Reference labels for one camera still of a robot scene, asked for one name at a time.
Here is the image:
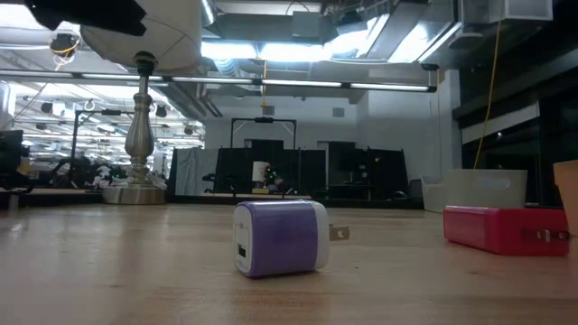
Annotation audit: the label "purple and white USB charger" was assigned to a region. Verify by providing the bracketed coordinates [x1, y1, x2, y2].
[231, 199, 351, 279]

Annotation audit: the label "red wall charger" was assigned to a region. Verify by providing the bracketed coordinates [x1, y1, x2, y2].
[442, 204, 571, 258]

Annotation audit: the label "black monitor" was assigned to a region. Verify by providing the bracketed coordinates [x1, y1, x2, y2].
[0, 129, 24, 181]

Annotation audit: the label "grey partition panel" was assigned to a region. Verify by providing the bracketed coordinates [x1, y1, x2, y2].
[169, 147, 220, 197]

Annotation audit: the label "black bar with light strips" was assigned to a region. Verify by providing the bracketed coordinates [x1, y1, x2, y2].
[0, 67, 438, 94]

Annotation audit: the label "black curtain partitions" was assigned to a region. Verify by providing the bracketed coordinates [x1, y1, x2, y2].
[213, 138, 410, 200]

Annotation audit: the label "white plastic bin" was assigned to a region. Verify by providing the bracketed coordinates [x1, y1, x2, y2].
[420, 168, 529, 218]

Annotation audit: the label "orange plastic tray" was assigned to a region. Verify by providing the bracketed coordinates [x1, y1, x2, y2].
[553, 159, 578, 237]

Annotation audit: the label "black camera stand frame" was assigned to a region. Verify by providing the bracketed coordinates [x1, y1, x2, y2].
[70, 107, 136, 181]

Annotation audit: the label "black gantry frame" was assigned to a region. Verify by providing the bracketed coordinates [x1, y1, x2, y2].
[229, 116, 298, 150]

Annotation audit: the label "yellow cable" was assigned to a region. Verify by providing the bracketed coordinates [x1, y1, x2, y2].
[472, 17, 504, 171]

